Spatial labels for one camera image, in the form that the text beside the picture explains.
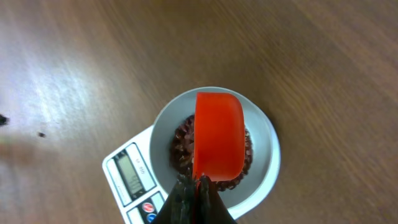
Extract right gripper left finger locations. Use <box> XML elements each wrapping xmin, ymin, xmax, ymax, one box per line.
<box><xmin>151</xmin><ymin>174</ymin><xmax>196</xmax><ymax>224</ymax></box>

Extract orange measuring scoop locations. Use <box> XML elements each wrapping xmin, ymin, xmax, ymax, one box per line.
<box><xmin>193</xmin><ymin>92</ymin><xmax>245</xmax><ymax>181</ymax></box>

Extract red beans in bowl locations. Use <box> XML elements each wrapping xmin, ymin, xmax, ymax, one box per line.
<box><xmin>169</xmin><ymin>114</ymin><xmax>254</xmax><ymax>192</ymax></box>

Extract white digital kitchen scale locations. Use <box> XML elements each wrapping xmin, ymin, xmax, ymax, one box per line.
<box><xmin>101</xmin><ymin>99</ymin><xmax>282</xmax><ymax>224</ymax></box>

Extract white round bowl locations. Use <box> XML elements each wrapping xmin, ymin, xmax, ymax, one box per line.
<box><xmin>149</xmin><ymin>86</ymin><xmax>280</xmax><ymax>210</ymax></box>

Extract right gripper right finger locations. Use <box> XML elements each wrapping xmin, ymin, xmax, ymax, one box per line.
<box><xmin>195</xmin><ymin>175</ymin><xmax>237</xmax><ymax>224</ymax></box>

